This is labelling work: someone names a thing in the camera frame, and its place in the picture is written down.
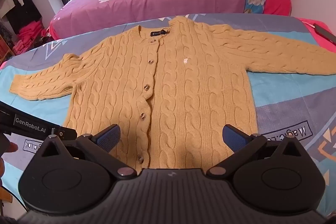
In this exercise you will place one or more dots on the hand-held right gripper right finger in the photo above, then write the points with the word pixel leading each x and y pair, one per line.
pixel 233 138

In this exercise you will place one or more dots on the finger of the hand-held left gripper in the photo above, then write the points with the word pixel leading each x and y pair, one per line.
pixel 67 134

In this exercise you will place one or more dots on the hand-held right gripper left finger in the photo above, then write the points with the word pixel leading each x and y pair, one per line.
pixel 110 138

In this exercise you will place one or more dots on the pink clothes pile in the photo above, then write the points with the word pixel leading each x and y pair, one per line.
pixel 29 35

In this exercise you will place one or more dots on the person's left hand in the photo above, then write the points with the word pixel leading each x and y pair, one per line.
pixel 8 145

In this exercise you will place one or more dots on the black phone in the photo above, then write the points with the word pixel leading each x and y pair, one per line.
pixel 325 33

